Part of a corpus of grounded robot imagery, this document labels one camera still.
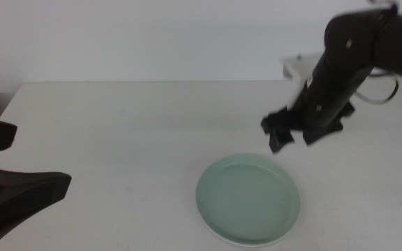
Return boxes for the white shallow bowl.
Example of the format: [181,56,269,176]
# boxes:
[196,208,295,249]

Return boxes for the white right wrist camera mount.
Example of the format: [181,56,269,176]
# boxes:
[279,52,323,111]

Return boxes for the black right arm cable loop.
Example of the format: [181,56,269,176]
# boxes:
[353,68,400,105]

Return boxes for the pale green shallow bowl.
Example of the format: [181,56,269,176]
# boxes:
[195,153,302,247]

